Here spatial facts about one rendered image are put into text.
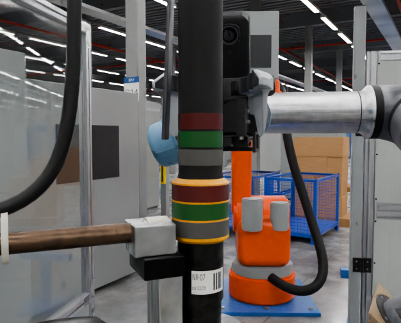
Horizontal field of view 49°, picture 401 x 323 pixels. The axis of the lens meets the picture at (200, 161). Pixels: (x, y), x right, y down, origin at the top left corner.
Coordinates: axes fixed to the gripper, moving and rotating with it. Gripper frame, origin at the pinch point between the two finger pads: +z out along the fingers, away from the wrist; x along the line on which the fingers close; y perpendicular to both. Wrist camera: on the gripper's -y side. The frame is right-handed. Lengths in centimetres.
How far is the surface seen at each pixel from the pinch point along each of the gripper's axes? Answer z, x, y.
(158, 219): 9.4, 1.7, 11.4
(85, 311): -116, 72, 72
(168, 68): 7.4, 1.4, 0.5
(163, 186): -549, 173, 71
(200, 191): 9.1, -1.3, 9.4
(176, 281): 9.6, 0.4, 15.7
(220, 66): 7.6, -2.4, 0.5
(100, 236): 12.0, 5.0, 12.2
